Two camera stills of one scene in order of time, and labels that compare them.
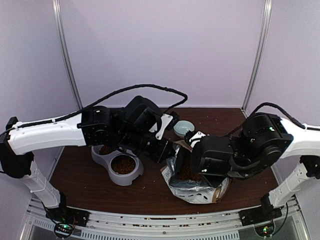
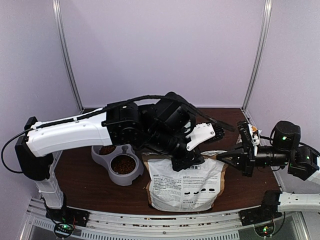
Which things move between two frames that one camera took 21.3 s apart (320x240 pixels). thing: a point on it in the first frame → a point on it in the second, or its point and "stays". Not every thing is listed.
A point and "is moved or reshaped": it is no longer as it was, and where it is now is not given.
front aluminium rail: (224, 225) stays
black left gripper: (161, 155) → (179, 164)
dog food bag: (193, 191) is moved or reshaped
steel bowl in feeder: (123, 164) stays
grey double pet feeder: (123, 166) stays
